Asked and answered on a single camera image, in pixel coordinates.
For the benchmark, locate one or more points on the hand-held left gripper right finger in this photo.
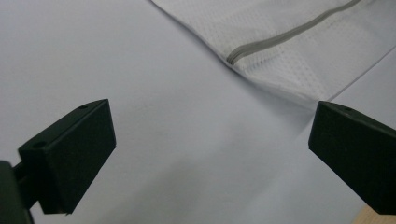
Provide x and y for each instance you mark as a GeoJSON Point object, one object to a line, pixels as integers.
{"type": "Point", "coordinates": [355, 155]}

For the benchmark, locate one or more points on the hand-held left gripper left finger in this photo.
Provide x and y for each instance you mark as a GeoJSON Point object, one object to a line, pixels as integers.
{"type": "Point", "coordinates": [68, 155]}

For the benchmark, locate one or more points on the white mesh laundry bag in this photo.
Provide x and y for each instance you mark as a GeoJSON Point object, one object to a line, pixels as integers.
{"type": "Point", "coordinates": [280, 62]}

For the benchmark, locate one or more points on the pale blue table mat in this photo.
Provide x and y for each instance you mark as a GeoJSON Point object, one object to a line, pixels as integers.
{"type": "Point", "coordinates": [124, 68]}

